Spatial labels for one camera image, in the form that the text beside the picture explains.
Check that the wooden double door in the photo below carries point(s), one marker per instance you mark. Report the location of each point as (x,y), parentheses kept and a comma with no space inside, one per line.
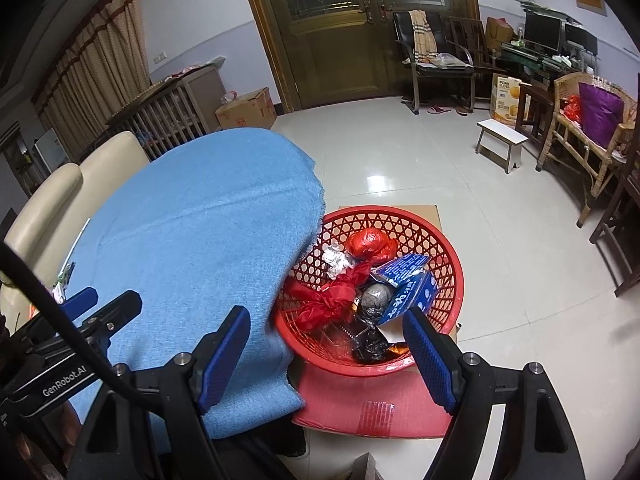
(325,50)

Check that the wooden crib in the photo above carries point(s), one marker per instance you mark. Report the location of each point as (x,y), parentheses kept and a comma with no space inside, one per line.
(170,110)

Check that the white tissue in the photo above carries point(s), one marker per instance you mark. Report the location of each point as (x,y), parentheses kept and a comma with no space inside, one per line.
(337,260)

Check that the cream leather sofa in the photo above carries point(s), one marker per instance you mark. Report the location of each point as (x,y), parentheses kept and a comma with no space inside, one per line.
(100,160)

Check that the wicker chair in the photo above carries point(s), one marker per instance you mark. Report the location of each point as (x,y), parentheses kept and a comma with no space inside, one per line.
(565,160)

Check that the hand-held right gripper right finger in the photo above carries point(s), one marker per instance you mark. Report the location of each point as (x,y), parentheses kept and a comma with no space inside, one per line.
(430,355)

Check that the clear plastic bag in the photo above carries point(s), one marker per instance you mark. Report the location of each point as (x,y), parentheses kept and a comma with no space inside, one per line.
(230,96)

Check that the brown paper bag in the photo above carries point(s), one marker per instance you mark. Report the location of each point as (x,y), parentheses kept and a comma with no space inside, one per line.
(500,32)

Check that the red plastic basket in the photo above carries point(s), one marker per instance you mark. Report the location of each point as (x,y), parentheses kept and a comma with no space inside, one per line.
(430,240)

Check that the red knotted plastic bag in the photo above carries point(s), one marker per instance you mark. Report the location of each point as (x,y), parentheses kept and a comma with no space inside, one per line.
(325,305)

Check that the black metal chair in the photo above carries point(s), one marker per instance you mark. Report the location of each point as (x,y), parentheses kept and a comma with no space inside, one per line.
(442,35)

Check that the small red bag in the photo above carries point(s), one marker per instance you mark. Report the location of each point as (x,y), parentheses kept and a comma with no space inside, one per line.
(573,108)

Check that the orange printed carton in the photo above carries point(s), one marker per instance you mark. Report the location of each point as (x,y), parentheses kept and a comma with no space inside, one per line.
(505,100)

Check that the brown cardboard box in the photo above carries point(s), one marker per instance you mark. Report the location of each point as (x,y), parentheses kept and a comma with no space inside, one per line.
(250,110)

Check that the white board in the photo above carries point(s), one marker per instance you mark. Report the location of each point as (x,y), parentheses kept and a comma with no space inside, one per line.
(49,150)

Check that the translucent plastic bag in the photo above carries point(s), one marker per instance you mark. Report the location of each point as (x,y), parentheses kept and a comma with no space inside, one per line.
(447,60)

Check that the red plastic bag ball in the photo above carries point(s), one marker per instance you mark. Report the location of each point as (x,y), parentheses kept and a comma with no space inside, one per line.
(370,242)

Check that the blue foil packet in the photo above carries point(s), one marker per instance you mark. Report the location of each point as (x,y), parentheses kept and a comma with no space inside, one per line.
(400,267)

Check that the green wrapper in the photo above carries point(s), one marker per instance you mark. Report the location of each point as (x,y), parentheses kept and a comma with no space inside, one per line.
(65,280)

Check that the grey ball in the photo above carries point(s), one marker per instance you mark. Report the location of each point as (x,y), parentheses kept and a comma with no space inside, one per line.
(377,300)

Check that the blue white toothpaste box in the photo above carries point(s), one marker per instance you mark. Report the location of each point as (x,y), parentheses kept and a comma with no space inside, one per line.
(417,292)

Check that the dark wooden chair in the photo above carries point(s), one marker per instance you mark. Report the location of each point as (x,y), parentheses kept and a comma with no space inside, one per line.
(465,35)
(625,200)

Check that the purple cushion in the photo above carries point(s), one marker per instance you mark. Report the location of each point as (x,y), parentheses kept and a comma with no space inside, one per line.
(600,115)

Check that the beige striped scarf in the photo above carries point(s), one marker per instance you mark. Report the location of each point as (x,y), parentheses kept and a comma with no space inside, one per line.
(421,35)

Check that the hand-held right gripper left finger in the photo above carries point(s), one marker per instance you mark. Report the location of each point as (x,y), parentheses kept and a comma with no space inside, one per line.
(225,355)

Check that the small white stool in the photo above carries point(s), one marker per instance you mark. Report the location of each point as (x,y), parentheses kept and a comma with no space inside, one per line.
(502,135)

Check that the dark wooden side table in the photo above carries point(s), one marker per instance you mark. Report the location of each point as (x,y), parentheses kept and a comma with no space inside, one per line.
(537,92)

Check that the black monitor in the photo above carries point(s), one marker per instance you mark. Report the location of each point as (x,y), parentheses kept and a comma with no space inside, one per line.
(580,40)
(542,32)

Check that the black plastic bag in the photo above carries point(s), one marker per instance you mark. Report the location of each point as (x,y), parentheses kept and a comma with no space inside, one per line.
(370,347)

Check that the beige curtain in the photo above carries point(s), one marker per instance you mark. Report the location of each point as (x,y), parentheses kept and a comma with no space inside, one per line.
(100,60)

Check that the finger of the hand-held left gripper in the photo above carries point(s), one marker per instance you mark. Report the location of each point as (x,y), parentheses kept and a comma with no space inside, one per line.
(122,305)
(80,300)

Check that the orange wrapper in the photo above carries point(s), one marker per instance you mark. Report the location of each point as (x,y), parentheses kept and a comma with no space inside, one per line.
(400,349)

